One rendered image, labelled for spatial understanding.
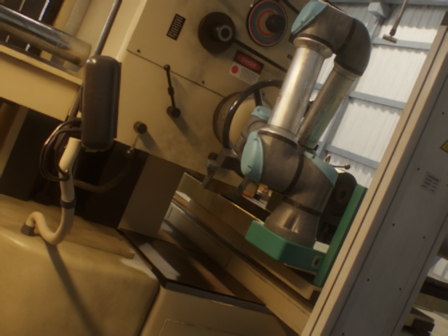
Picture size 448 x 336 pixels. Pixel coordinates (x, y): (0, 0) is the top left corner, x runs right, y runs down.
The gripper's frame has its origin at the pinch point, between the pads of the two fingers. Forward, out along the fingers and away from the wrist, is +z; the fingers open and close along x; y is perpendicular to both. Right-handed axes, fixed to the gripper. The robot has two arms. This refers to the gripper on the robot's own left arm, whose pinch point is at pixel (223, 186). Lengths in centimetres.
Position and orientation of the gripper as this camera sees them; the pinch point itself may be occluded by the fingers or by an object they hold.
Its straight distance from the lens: 199.0
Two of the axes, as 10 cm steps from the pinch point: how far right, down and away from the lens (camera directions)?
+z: -4.4, 7.8, 4.4
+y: -2.7, -5.8, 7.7
